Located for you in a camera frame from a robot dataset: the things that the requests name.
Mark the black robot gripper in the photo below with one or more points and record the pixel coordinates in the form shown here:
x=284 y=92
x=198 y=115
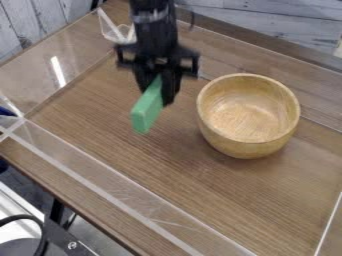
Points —
x=156 y=53

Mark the green rectangular block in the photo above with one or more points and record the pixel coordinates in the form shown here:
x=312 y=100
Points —
x=147 y=107

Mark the brown wooden bowl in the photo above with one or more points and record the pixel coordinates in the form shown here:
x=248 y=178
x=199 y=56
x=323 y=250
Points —
x=247 y=115

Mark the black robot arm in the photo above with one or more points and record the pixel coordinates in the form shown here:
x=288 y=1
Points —
x=151 y=10

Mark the black table leg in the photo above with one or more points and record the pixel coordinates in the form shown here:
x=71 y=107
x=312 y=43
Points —
x=56 y=211

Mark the black chair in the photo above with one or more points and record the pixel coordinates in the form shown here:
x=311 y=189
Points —
x=56 y=242

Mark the clear acrylic corner bracket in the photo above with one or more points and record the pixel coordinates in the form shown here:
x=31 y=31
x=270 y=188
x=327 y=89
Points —
x=119 y=34

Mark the clear acrylic tray wall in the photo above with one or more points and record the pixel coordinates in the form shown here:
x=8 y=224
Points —
x=160 y=191

